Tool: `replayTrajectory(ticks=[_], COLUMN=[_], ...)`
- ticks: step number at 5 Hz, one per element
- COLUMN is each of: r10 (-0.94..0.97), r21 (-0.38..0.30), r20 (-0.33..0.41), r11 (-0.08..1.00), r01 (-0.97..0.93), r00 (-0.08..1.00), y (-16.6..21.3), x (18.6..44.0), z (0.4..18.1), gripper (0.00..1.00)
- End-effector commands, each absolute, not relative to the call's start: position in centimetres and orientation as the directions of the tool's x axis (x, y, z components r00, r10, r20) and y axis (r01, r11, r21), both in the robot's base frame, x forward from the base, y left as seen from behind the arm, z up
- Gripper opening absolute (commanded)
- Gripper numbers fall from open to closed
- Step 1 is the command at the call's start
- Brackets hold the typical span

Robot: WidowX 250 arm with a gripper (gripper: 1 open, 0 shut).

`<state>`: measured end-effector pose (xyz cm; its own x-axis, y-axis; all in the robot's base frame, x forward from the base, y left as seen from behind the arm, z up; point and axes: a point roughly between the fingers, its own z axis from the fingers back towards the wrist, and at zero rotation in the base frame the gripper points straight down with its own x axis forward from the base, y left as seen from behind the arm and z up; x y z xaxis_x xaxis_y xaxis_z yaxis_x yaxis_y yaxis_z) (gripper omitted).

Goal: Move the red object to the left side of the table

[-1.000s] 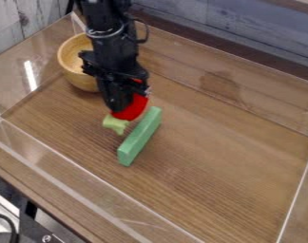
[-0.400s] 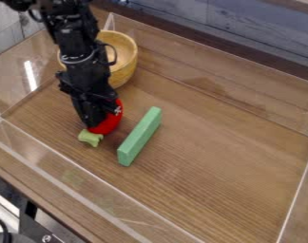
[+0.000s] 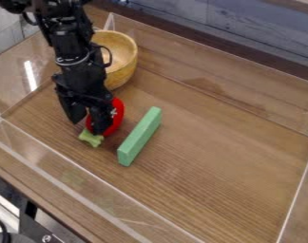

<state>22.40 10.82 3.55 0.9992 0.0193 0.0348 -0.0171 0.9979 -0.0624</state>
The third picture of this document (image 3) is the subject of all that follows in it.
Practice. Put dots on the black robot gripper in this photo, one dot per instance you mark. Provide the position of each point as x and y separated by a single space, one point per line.
81 90

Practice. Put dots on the red plush strawberry toy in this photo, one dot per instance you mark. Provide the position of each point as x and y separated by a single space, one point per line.
102 122

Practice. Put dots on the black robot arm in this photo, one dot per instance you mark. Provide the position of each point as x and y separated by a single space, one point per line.
63 23

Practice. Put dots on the green rectangular block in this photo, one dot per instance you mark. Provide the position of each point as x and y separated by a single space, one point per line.
139 136

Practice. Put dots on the wooden bowl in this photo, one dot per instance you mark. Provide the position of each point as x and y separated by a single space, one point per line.
122 53

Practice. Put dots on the clear acrylic tray wall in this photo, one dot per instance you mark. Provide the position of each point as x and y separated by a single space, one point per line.
220 177

